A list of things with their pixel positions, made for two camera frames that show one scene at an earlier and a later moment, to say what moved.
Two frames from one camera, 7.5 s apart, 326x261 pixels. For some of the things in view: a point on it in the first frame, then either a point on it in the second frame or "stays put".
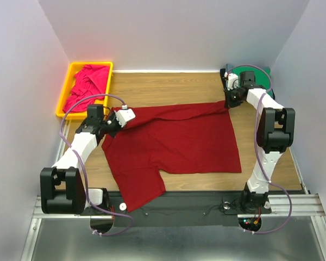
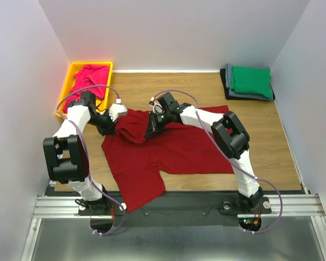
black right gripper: x=230 y=103 → x=152 y=128
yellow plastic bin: x=76 y=67 stays put
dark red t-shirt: x=190 y=138 stays put
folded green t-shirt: x=262 y=76 stays put
